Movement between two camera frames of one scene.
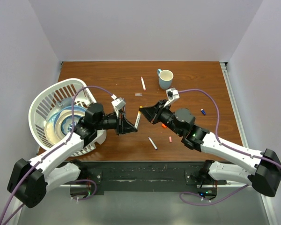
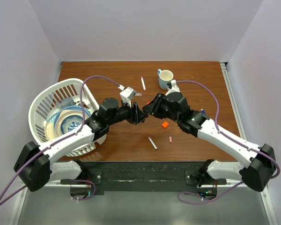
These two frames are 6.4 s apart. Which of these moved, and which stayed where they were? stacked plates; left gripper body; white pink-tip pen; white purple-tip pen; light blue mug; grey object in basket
Moved: left gripper body
Stayed: white pink-tip pen; light blue mug; grey object in basket; stacked plates; white purple-tip pen
